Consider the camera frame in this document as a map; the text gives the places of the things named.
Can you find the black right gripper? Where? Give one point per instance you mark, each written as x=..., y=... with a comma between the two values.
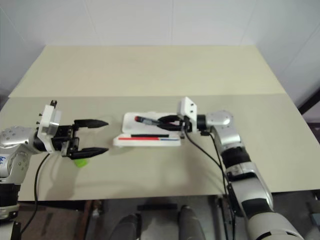
x=184, y=123

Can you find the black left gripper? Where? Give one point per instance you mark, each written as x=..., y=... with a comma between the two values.
x=65, y=140

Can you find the red capped marker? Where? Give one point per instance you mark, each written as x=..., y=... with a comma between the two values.
x=146, y=120

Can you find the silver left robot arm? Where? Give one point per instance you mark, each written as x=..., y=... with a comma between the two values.
x=15, y=140

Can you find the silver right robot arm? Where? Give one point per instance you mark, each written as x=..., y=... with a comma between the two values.
x=250, y=190

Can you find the black marker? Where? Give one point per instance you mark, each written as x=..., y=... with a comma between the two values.
x=150, y=135

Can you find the green marker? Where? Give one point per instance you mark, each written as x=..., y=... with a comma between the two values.
x=81, y=163

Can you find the white pencil case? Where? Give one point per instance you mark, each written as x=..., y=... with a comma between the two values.
x=150, y=143

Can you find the red and blue pencil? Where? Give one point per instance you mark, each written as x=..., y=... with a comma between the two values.
x=140, y=138

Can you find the black flat bar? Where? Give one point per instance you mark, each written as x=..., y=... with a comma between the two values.
x=157, y=207

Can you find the dark rounded shape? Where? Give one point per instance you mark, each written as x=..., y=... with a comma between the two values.
x=128, y=227
x=191, y=222

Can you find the metal table leg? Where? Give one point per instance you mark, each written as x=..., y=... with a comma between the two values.
x=222, y=215

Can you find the black metal stand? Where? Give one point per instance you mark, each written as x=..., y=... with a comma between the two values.
x=15, y=231

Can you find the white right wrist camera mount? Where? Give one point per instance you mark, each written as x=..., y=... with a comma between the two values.
x=188, y=107

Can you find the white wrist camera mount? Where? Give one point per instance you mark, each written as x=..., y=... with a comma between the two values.
x=46, y=120
x=188, y=107

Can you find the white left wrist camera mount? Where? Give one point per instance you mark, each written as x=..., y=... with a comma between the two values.
x=46, y=120

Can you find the dark furniture frame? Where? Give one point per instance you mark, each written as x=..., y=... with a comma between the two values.
x=311, y=115

